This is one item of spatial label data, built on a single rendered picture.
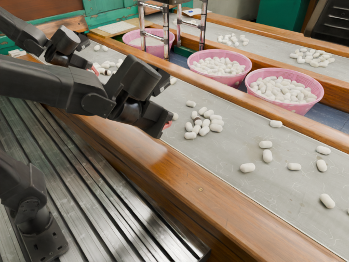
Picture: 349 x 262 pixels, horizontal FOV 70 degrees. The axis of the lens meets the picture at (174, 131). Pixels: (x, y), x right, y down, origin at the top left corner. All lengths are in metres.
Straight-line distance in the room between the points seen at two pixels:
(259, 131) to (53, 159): 0.62
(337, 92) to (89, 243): 0.94
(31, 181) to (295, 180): 0.57
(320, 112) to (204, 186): 0.63
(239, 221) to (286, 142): 0.32
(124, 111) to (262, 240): 0.35
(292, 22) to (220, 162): 3.03
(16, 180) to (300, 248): 0.52
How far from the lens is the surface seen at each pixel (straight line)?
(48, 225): 0.66
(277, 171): 0.68
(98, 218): 0.66
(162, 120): 0.55
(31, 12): 1.41
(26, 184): 0.55
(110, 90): 0.48
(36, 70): 0.44
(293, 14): 3.55
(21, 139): 0.96
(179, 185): 0.57
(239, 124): 0.79
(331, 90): 1.10
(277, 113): 0.83
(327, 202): 0.64
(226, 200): 0.55
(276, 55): 1.31
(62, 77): 0.43
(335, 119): 1.06
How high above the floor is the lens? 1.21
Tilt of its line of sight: 39 degrees down
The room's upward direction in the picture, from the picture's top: straight up
